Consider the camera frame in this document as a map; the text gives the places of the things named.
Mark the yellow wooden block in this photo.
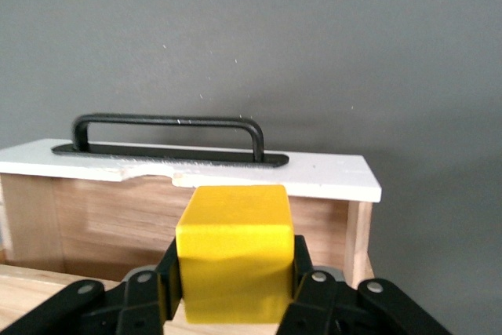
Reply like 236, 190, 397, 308
175, 184, 296, 325

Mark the dark grey table mat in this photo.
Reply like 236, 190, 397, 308
0, 0, 502, 335

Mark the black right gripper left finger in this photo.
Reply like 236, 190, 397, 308
0, 235, 184, 335

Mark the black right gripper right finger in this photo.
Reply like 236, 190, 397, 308
276, 235, 452, 335

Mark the wooden drawer cabinet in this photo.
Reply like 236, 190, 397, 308
0, 262, 287, 335

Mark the white-fronted drawer with black handle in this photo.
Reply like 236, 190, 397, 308
0, 113, 382, 291

